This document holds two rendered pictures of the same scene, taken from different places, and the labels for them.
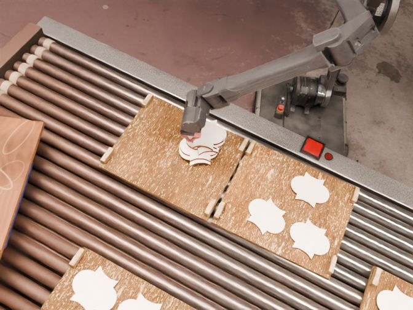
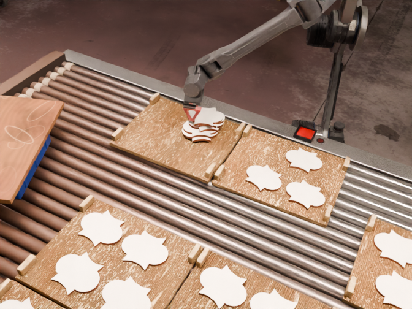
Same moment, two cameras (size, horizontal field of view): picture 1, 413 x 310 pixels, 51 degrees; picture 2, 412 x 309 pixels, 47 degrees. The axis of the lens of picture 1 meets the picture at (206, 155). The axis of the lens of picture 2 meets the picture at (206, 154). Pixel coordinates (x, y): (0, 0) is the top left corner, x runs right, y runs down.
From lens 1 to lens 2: 67 cm
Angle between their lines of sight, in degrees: 19
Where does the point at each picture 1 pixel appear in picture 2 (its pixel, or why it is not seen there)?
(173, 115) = (176, 110)
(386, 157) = not seen: hidden behind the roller
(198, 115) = (197, 78)
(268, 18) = (267, 92)
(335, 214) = (328, 178)
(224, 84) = (219, 51)
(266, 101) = not seen: hidden behind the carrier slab
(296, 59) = (276, 19)
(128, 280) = (133, 222)
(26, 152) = (47, 120)
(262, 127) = (257, 120)
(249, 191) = (247, 161)
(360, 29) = not seen: outside the picture
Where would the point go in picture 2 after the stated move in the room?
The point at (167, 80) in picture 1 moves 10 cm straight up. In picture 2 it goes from (172, 89) to (172, 70)
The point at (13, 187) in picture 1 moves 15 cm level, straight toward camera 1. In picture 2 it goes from (34, 142) to (55, 167)
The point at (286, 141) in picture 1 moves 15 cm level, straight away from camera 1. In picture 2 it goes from (281, 129) to (292, 110)
